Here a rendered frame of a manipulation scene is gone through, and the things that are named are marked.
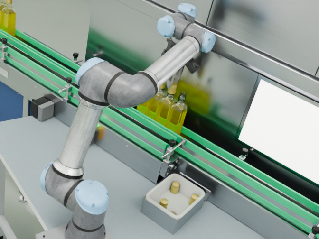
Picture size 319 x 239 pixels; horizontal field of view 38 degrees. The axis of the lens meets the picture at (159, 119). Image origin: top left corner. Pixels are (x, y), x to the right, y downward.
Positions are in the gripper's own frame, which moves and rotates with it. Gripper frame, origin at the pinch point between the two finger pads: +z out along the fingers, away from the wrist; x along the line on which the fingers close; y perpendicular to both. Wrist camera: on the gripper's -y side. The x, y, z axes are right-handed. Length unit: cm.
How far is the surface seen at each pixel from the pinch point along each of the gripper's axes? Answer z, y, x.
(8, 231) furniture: 95, 48, 46
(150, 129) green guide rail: 22.8, 2.8, 5.7
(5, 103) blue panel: 54, 92, 12
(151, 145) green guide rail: 24.2, -3.9, 13.2
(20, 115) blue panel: 55, 80, 13
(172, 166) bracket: 29.6, -15.2, 11.5
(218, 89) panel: -1.7, -15.8, -12.1
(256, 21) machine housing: -34.9, -21.0, -15.0
